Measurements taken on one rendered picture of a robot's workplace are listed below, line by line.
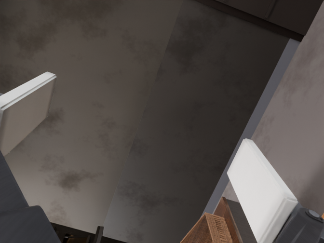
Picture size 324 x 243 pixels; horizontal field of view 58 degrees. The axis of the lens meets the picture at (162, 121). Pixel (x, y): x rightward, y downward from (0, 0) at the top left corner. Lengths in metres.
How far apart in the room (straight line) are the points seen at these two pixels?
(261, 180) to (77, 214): 4.06
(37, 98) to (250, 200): 0.13
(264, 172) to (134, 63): 3.07
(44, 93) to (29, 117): 0.02
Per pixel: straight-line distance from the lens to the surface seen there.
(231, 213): 2.25
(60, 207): 4.19
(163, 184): 3.77
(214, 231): 2.09
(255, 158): 0.18
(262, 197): 0.17
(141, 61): 3.20
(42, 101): 0.18
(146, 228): 4.19
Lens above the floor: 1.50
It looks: 8 degrees down
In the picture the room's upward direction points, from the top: 72 degrees counter-clockwise
